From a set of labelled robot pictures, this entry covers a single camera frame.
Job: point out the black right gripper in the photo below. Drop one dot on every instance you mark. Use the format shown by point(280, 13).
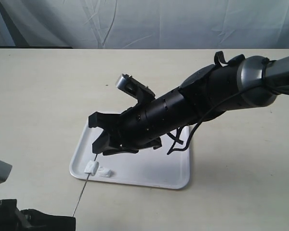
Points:
point(133, 128)

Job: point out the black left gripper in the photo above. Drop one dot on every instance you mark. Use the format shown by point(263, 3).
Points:
point(11, 219)

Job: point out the white marshmallow piece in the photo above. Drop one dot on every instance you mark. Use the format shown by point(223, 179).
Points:
point(104, 172)
point(91, 168)

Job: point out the thin metal skewer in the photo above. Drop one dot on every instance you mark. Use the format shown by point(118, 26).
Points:
point(82, 190)

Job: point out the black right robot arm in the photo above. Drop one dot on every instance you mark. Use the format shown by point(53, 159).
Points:
point(225, 85)

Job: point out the white plastic tray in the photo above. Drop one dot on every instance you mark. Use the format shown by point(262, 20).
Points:
point(150, 168)

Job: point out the white backdrop cloth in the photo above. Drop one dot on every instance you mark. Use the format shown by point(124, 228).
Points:
point(145, 24)

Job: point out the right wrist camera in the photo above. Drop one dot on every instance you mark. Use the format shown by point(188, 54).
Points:
point(127, 84)

